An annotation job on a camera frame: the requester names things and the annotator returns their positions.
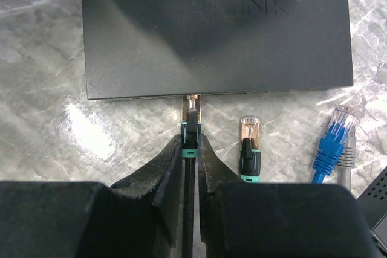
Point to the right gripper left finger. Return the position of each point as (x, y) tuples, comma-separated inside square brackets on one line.
[(135, 217)]

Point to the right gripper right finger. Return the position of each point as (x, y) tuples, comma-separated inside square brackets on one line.
[(240, 219)]

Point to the black network switch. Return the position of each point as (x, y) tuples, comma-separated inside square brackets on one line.
[(157, 48), (373, 205)]

